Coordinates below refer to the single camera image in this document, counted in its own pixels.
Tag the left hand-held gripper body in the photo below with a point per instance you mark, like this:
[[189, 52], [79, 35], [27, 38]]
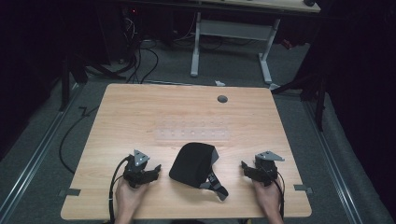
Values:
[[134, 170]]

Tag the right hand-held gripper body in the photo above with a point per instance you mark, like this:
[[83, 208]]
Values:
[[267, 169]]

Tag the grey tape piece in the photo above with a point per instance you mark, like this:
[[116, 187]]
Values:
[[69, 192], [302, 188]]

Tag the clear plastic strip with dots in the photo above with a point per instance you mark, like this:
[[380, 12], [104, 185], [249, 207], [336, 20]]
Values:
[[193, 134]]

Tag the black metal stand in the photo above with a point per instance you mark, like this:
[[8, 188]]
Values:
[[319, 102], [65, 84]]

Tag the white paper scrap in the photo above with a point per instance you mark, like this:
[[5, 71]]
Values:
[[219, 83]]

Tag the small red object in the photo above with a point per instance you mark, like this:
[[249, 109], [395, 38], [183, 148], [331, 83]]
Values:
[[287, 44]]

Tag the dark computer tower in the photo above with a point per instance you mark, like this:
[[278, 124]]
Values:
[[120, 31]]

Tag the dark round object on desk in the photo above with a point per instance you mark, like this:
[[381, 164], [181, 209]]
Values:
[[309, 2]]

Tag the metal floor rail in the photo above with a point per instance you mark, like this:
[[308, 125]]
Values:
[[334, 161], [34, 155]]

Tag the desk with white metal frame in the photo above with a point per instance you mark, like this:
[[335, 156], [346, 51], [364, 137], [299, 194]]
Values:
[[236, 29]]

